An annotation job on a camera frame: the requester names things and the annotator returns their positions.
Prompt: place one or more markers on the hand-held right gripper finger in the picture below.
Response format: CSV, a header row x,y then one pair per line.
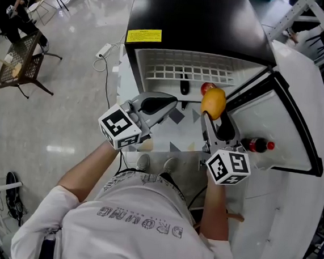
x,y
227,131
209,130

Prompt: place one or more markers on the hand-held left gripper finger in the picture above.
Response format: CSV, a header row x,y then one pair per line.
x,y
163,115
156,95

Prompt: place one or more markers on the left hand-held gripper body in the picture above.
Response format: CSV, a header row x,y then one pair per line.
x,y
119,127

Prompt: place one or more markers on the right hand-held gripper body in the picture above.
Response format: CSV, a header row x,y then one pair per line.
x,y
228,166

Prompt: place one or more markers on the orange mango fruit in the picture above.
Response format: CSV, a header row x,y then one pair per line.
x,y
213,102

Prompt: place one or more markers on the dark eggplant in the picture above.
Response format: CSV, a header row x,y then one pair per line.
x,y
184,87

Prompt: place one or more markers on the red apple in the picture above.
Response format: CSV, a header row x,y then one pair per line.
x,y
206,87

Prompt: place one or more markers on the black mini fridge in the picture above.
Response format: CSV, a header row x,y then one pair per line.
x,y
204,16

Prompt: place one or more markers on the person's left forearm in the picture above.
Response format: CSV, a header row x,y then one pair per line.
x,y
89,173

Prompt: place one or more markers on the person's right forearm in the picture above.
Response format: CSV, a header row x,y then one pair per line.
x,y
215,211

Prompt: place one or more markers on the triangle patterned table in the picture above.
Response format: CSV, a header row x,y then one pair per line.
x,y
184,134

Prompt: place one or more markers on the dark soda bottle red cap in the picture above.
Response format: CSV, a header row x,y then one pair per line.
x,y
256,144

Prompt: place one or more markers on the person's left grey shoe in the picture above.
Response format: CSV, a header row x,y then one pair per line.
x,y
142,162

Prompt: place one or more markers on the person's grey shoe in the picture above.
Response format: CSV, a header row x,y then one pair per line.
x,y
170,166
142,162

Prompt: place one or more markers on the person's right grey shoe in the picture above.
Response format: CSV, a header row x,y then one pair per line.
x,y
170,166

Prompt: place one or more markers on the white power strip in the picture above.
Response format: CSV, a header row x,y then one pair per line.
x,y
103,50

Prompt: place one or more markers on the white curved counter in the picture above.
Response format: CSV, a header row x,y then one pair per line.
x,y
285,209

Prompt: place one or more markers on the person's white printed shirt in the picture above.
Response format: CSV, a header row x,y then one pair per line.
x,y
140,238

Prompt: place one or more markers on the wooden stand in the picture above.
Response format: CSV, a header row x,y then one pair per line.
x,y
15,69

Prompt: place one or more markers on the small white cup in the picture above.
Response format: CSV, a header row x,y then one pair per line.
x,y
8,57

